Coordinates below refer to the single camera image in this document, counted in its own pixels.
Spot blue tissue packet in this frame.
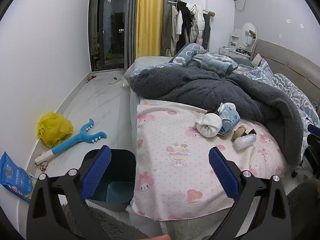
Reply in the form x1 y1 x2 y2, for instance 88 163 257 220
217 102 240 134

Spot dark teal pillow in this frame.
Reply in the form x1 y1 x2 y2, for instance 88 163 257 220
232 57 253 68

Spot cardboard tape roll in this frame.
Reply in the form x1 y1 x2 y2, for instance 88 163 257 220
232 125 258 140

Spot blue toy grabber stick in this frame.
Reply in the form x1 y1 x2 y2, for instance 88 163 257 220
34 118 108 165

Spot round white mirror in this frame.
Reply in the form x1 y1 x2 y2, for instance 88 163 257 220
241 22 257 47

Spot white hanging shirt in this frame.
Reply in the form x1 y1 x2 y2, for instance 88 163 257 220
175 10 184 36

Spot grey hanging coat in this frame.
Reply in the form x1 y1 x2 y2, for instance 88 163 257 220
165 5 178 58

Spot white down jacket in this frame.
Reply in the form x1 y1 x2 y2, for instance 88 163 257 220
186 4 205 45

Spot white vanity table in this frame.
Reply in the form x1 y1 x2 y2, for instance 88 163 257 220
219 29 253 58

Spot beige bed headboard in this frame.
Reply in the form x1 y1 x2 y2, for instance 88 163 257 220
251 39 320 98

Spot blue wave patterned duvet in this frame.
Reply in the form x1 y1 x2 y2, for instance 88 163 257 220
232 60 320 130

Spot blue cloud fleece blanket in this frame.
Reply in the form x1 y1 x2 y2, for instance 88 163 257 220
167 42 238 75

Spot dark grey fleece blanket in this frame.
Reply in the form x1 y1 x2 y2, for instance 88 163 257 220
129 64 310 167

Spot yellow plastic bag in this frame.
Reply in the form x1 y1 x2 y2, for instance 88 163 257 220
37 112 74 148

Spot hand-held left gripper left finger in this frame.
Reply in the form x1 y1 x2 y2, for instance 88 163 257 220
26 145 118 240

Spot glass balcony door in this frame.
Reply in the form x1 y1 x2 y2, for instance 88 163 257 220
89 0 128 72

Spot white cloth ball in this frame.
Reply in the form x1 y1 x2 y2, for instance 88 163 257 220
195 113 222 138

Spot blue snack packet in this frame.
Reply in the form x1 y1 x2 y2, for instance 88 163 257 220
0 151 35 203

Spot black plastic comb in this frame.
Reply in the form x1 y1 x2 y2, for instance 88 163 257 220
206 102 225 115

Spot yellow curtain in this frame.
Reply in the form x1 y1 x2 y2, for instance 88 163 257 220
136 0 165 58

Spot beige pillow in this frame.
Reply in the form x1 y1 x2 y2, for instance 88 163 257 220
251 54 263 67

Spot dark teal trash bin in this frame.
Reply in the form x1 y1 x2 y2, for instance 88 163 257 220
81 149 137 210

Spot pink printed blanket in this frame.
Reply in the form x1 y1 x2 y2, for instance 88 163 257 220
131 97 288 222

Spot black hanging jacket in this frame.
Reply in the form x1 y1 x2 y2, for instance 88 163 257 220
177 1 195 53

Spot dark hanging pants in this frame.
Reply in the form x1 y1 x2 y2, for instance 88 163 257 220
202 14 212 50

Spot clear bubble wrap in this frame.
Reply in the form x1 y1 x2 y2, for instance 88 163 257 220
233 133 257 150

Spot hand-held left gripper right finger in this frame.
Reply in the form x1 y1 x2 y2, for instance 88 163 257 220
209 147 294 240

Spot grey shaggy rug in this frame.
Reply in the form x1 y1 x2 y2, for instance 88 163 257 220
60 200 150 240

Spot office chair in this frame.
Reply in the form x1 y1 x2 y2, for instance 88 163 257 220
291 122 320 178

